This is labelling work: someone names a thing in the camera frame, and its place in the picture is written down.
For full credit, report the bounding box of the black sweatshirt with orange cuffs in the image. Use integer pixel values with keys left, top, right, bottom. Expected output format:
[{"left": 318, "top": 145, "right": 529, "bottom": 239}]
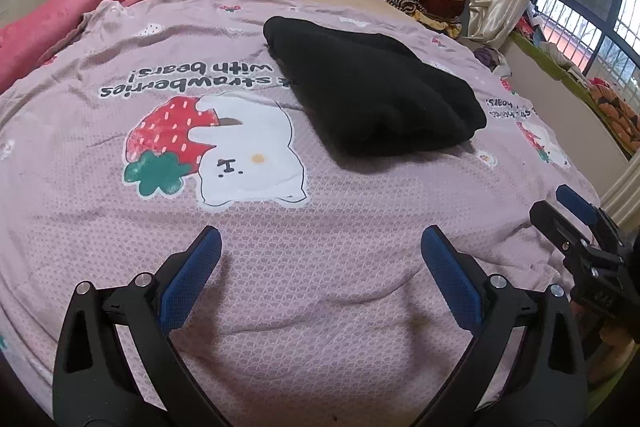
[{"left": 264, "top": 16, "right": 487, "bottom": 157}]

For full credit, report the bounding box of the person's right hand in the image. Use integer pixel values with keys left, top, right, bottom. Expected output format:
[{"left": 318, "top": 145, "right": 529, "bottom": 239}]
[{"left": 570, "top": 303, "right": 637, "bottom": 387}]

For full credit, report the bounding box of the green window sill ledge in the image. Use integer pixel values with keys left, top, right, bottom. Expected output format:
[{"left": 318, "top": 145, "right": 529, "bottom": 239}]
[{"left": 509, "top": 30, "right": 639, "bottom": 159}]

